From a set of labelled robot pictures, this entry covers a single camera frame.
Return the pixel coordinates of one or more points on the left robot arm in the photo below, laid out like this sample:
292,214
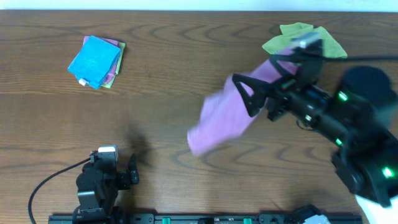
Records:
98,187

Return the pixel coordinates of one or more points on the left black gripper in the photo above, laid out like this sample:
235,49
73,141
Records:
125,179

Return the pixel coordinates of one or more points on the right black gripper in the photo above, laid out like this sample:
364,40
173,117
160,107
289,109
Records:
275,99

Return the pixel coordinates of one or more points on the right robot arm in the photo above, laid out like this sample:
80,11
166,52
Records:
355,118

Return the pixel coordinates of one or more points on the green crumpled cloth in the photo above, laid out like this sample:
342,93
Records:
331,48

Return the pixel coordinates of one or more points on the green folded cloth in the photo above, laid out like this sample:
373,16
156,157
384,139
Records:
115,71

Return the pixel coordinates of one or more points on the pink folded cloth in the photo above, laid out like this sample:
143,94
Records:
99,61

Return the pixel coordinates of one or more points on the purple microfiber cloth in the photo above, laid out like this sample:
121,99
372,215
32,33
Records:
224,116

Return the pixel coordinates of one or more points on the blue folded cloth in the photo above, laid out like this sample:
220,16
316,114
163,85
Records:
95,60

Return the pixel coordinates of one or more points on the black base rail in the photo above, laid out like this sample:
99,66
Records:
263,218

